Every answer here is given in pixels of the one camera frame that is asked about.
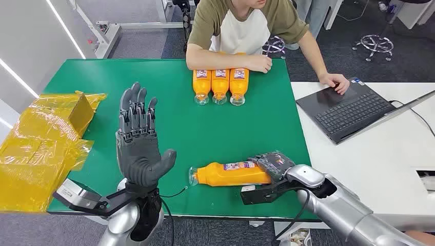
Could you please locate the black tripod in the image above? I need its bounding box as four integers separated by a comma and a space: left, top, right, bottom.
172, 0, 200, 53

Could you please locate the person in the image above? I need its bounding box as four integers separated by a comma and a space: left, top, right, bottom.
185, 0, 351, 96
285, 0, 333, 51

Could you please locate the white desk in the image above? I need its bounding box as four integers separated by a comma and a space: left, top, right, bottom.
273, 81, 435, 238

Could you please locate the thin black wire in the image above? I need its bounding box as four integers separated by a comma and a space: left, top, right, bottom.
159, 186, 189, 199

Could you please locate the person's right hand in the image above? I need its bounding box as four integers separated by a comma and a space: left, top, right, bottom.
245, 54, 273, 74

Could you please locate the black laptop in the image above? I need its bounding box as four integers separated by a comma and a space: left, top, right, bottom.
295, 77, 435, 146

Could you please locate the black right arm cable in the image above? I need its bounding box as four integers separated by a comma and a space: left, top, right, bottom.
271, 188, 311, 246

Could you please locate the chrome chair base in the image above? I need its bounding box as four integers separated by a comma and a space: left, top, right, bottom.
262, 35, 286, 59
352, 34, 395, 63

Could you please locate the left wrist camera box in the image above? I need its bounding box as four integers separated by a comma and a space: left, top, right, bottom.
52, 178, 136, 218

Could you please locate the white metal stand frame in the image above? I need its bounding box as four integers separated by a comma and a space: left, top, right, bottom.
67, 0, 191, 59

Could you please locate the black laptop cable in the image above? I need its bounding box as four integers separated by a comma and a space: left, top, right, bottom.
389, 99, 435, 138

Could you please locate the printed box on floor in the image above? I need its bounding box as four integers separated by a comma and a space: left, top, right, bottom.
281, 228, 312, 246

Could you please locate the person's left hand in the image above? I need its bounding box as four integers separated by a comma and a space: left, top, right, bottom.
318, 72, 351, 96

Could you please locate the person's hand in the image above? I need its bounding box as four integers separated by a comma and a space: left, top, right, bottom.
245, 54, 273, 74
318, 72, 351, 96

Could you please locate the orange bottle with label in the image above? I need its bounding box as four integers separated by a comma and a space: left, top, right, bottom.
188, 160, 273, 188
229, 68, 250, 107
192, 69, 212, 106
211, 69, 230, 105

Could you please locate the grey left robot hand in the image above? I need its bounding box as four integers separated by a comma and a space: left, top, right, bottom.
115, 81, 177, 188

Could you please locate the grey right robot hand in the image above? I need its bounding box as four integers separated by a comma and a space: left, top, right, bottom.
247, 151, 296, 183

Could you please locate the large yellow film-wrapped box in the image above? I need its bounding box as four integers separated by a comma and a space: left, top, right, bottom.
0, 91, 108, 214

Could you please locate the small yellow film-wrapped box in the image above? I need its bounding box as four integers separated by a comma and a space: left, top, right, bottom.
66, 91, 96, 138

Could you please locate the white cabinet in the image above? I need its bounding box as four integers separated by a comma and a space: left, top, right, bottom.
387, 0, 435, 30

